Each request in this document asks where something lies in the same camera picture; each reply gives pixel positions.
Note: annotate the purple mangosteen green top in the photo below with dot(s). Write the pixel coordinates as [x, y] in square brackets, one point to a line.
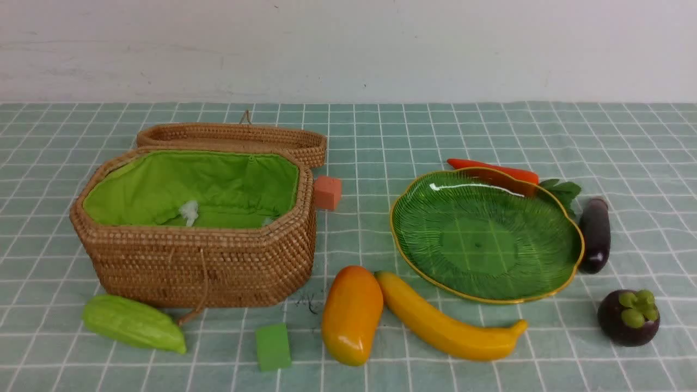
[629, 318]

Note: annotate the woven wicker basket green lining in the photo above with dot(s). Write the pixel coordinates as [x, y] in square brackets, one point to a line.
[179, 228]

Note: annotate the green leaf-shaped glass plate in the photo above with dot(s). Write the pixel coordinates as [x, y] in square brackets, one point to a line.
[483, 235]

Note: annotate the woven wicker basket lid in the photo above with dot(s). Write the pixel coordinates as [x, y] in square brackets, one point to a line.
[308, 147]

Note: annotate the orange carrot with green leaves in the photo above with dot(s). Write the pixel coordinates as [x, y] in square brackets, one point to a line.
[506, 172]

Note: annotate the yellow banana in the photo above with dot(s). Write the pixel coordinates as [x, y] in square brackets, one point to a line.
[446, 334]

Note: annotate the orange yellow mango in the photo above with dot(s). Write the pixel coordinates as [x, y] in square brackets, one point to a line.
[351, 315]

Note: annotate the orange foam cube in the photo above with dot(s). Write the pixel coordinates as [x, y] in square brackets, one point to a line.
[327, 192]

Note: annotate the dark purple eggplant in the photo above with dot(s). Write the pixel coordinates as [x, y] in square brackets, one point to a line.
[597, 235]

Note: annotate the green foam block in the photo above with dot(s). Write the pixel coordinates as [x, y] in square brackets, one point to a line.
[273, 347]

